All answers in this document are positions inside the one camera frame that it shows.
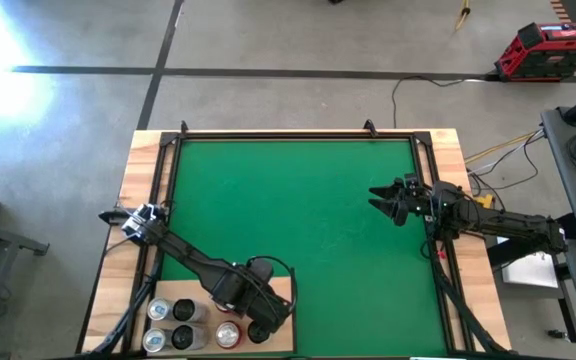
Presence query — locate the white Celsius can teal print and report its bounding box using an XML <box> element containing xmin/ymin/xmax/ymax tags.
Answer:
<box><xmin>172</xmin><ymin>298</ymin><xmax>210</xmax><ymax>324</ymax></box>

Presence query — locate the yellow cable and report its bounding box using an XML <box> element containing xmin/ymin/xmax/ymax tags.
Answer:
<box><xmin>464</xmin><ymin>129</ymin><xmax>544</xmax><ymax>164</ymax></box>

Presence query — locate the black stand frame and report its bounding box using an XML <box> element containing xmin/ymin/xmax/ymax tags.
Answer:
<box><xmin>486</xmin><ymin>234</ymin><xmax>576</xmax><ymax>346</ymax></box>

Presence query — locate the black cable bundle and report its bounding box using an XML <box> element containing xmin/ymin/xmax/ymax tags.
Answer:
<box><xmin>425</xmin><ymin>234</ymin><xmax>509</xmax><ymax>357</ymax></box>
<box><xmin>90</xmin><ymin>239</ymin><xmax>167</xmax><ymax>357</ymax></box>

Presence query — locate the white Celsius can black lid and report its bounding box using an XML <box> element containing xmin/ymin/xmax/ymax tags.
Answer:
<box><xmin>171</xmin><ymin>324</ymin><xmax>213</xmax><ymax>352</ymax></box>

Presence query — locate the black floor cable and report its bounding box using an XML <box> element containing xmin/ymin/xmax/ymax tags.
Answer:
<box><xmin>391</xmin><ymin>74</ymin><xmax>492</xmax><ymax>129</ymax></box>

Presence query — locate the grey side table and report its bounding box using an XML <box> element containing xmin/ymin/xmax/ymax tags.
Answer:
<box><xmin>540</xmin><ymin>106</ymin><xmax>576</xmax><ymax>246</ymax></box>

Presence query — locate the green table mat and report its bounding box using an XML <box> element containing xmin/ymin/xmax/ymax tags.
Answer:
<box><xmin>160</xmin><ymin>138</ymin><xmax>449</xmax><ymax>357</ymax></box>

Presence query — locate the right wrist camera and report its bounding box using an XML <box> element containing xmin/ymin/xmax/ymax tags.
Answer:
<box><xmin>403</xmin><ymin>172</ymin><xmax>425</xmax><ymax>197</ymax></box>

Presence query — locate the yellow pole stand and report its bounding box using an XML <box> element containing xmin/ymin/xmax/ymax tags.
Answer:
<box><xmin>455</xmin><ymin>0</ymin><xmax>472</xmax><ymax>32</ymax></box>

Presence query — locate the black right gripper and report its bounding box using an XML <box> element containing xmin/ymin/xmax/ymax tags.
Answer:
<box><xmin>368</xmin><ymin>179</ymin><xmax>442</xmax><ymax>228</ymax></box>

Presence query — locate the grey metal table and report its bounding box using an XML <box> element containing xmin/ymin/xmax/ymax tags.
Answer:
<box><xmin>0</xmin><ymin>214</ymin><xmax>52</xmax><ymax>346</ymax></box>

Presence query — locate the white sheet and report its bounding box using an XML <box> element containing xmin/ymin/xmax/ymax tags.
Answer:
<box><xmin>495</xmin><ymin>234</ymin><xmax>562</xmax><ymax>290</ymax></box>

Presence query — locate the yellow plug connector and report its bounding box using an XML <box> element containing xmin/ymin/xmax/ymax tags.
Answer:
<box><xmin>473</xmin><ymin>193</ymin><xmax>497</xmax><ymax>211</ymax></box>

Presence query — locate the red black tool box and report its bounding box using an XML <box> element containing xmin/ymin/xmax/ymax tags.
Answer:
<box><xmin>494</xmin><ymin>20</ymin><xmax>576</xmax><ymax>84</ymax></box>

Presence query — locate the wooden shelf board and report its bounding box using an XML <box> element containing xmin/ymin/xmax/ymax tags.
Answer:
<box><xmin>146</xmin><ymin>276</ymin><xmax>295</xmax><ymax>357</ymax></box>

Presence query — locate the silver blue energy drink can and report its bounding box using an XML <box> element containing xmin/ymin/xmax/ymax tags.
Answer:
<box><xmin>141</xmin><ymin>327</ymin><xmax>174</xmax><ymax>354</ymax></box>
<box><xmin>146</xmin><ymin>297</ymin><xmax>175</xmax><ymax>322</ymax></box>

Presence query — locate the black aluminium table frame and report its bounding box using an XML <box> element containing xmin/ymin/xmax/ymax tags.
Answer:
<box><xmin>122</xmin><ymin>127</ymin><xmax>474</xmax><ymax>359</ymax></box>

